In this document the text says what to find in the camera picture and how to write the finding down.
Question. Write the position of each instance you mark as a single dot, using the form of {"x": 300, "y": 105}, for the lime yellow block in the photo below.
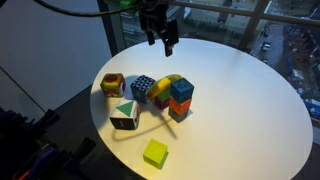
{"x": 155, "y": 153}

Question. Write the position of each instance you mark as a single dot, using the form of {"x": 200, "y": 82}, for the black white triangle pattern cube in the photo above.
{"x": 142, "y": 87}

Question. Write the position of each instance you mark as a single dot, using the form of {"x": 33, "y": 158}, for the window handrail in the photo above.
{"x": 233, "y": 10}

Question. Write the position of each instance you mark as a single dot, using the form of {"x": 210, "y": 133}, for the green block under banana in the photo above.
{"x": 162, "y": 103}

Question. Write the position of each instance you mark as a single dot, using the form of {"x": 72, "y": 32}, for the grey block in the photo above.
{"x": 176, "y": 117}

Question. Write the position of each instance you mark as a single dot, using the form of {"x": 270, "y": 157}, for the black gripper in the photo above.
{"x": 154, "y": 18}

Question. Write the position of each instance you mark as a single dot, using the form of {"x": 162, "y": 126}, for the yellow banana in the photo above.
{"x": 159, "y": 88}

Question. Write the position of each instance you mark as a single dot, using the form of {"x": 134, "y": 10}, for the dark window frame post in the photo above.
{"x": 110, "y": 30}

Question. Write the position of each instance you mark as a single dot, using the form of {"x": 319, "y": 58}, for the orange block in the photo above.
{"x": 180, "y": 107}

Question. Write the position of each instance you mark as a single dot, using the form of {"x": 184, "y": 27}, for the blue block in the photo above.
{"x": 182, "y": 90}

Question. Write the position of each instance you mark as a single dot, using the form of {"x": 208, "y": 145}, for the black bar clamp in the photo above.
{"x": 20, "y": 125}

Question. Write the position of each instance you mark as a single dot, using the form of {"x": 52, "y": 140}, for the white cube green triangle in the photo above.
{"x": 125, "y": 115}

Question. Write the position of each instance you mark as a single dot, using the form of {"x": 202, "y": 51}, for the multicolour soft cube red circle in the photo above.
{"x": 112, "y": 85}

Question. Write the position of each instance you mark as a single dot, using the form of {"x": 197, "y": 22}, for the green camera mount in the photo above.
{"x": 125, "y": 3}

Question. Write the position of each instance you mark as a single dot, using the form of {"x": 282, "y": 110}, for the slanted window mullion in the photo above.
{"x": 253, "y": 25}

